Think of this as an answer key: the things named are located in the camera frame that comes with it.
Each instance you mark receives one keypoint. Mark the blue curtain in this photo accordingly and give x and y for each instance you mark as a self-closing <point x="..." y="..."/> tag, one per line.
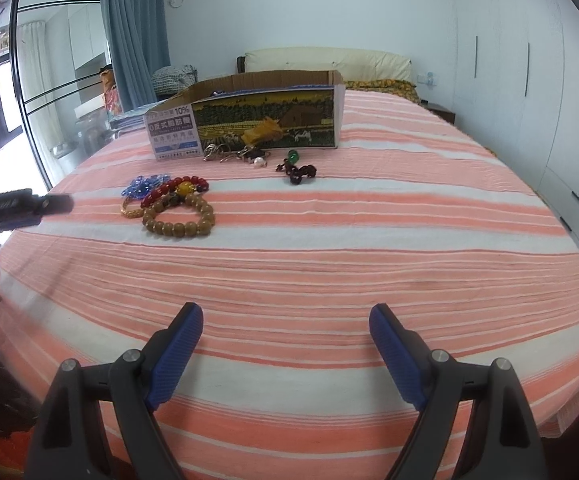
<point x="129" y="35"/>

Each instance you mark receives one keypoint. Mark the orange cloth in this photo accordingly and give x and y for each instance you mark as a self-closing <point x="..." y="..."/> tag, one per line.
<point x="11" y="452"/>

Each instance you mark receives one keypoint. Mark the colourful floral cloth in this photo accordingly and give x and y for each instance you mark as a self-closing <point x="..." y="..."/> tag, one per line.
<point x="110" y="92"/>

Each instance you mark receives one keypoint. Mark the pile of folded clothes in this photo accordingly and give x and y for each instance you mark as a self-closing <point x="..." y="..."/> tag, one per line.
<point x="174" y="80"/>

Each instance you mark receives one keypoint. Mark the folded blue striped blanket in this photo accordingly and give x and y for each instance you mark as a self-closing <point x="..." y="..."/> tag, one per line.
<point x="127" y="121"/>

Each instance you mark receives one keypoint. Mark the yellow floral quilt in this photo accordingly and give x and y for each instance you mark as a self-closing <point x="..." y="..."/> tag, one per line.
<point x="384" y="89"/>

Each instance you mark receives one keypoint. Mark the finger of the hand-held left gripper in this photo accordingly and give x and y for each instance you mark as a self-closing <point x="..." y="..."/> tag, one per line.
<point x="24" y="207"/>

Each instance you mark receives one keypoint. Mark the cream padded headboard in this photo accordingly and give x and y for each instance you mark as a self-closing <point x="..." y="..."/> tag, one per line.
<point x="329" y="62"/>

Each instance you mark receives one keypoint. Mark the gold bangle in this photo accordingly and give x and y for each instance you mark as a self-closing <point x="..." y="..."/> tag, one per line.
<point x="129" y="212"/>

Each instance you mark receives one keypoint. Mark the white wardrobe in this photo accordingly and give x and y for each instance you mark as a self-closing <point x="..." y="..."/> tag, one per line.
<point x="534" y="100"/>

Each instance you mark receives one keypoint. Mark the cluster of metal rings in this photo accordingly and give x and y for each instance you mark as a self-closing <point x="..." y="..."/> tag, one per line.
<point x="222" y="152"/>

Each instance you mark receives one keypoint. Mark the orange striped bed sheet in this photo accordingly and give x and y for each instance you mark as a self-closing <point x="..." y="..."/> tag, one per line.
<point x="344" y="270"/>

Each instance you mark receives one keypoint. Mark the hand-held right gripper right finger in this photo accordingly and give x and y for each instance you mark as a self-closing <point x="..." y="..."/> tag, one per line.
<point x="399" y="355"/>

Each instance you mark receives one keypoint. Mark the black framed glass door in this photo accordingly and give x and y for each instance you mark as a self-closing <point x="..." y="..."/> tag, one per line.
<point x="44" y="85"/>

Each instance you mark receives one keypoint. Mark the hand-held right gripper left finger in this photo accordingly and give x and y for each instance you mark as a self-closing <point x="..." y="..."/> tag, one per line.
<point x="177" y="355"/>

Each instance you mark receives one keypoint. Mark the dark red bead pendant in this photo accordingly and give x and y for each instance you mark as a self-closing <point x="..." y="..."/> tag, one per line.
<point x="297" y="172"/>

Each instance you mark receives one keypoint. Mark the printed cardboard box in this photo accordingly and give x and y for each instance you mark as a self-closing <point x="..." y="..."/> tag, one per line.
<point x="269" y="120"/>

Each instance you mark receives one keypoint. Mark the wall socket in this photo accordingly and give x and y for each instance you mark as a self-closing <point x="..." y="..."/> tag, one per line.
<point x="432" y="79"/>

